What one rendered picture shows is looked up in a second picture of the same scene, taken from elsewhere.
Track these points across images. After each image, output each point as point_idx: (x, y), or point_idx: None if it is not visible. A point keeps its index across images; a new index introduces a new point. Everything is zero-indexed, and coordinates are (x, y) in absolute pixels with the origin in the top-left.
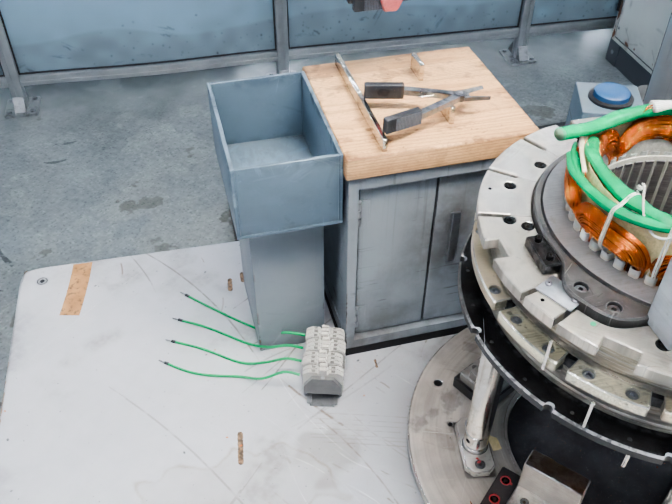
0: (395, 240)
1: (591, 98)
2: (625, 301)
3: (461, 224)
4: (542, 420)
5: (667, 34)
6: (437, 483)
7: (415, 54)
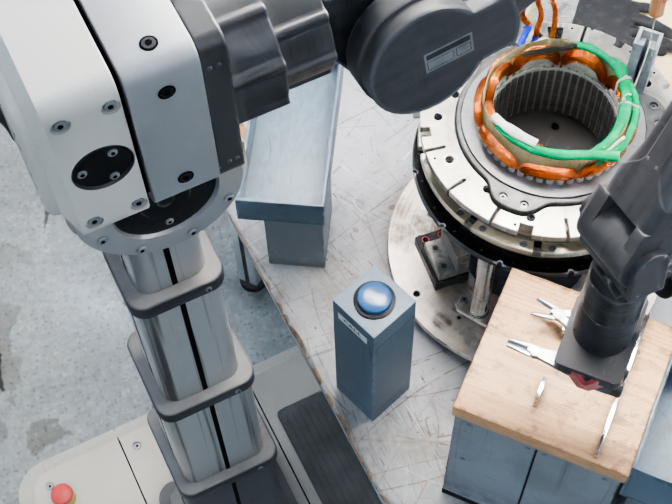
0: None
1: (393, 307)
2: (645, 104)
3: None
4: None
5: (225, 329)
6: None
7: (537, 395)
